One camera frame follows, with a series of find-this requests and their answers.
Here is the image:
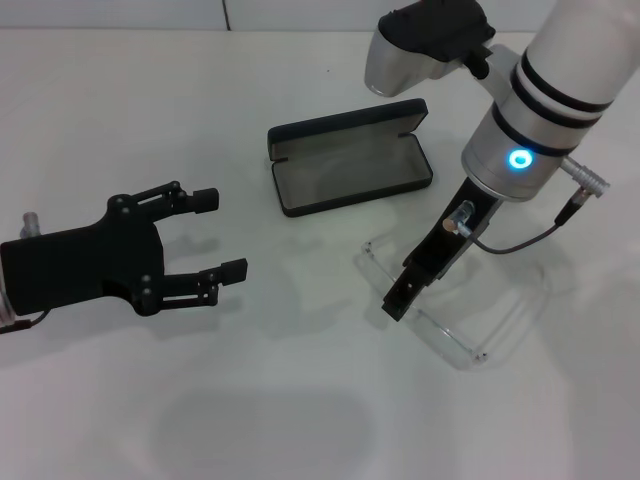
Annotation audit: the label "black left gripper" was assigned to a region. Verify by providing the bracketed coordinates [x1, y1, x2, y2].
[0, 180, 249, 318]

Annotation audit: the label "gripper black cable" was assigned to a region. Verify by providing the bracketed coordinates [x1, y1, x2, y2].
[469, 157, 612, 255]
[0, 309, 51, 335]

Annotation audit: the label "black glasses case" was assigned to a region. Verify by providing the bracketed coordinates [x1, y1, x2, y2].
[267, 98, 434, 219]

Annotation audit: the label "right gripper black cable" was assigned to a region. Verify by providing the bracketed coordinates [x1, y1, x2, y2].
[469, 157, 612, 255]

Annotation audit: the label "right gripper silver plug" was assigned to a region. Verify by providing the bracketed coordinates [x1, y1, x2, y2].
[442, 199, 476, 237]

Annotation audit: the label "clear plastic glasses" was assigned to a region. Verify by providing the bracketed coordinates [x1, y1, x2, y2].
[352, 241, 531, 372]

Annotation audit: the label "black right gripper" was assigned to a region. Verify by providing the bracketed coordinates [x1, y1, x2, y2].
[381, 177, 501, 322]

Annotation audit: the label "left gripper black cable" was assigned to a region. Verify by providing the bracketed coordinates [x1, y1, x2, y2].
[0, 309, 51, 335]

